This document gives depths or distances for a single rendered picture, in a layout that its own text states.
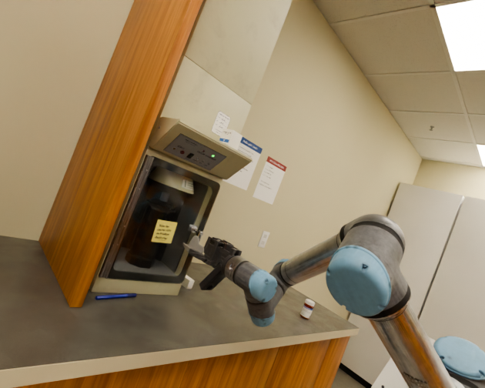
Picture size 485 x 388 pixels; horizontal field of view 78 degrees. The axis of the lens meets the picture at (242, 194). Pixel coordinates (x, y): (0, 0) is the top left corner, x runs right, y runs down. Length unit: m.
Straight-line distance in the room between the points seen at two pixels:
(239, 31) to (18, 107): 0.80
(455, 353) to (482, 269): 2.61
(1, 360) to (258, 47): 1.11
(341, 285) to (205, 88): 0.74
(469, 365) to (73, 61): 1.49
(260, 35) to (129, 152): 0.66
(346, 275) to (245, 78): 0.80
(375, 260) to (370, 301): 0.07
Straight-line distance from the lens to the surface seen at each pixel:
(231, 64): 1.12
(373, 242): 0.62
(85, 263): 0.90
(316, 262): 0.83
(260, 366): 1.29
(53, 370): 0.76
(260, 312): 0.91
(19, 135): 1.31
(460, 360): 0.95
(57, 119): 1.32
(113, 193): 0.86
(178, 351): 0.90
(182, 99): 1.00
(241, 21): 1.17
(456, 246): 3.58
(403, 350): 0.72
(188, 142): 0.93
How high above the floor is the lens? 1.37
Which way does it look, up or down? 1 degrees up
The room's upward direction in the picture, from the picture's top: 21 degrees clockwise
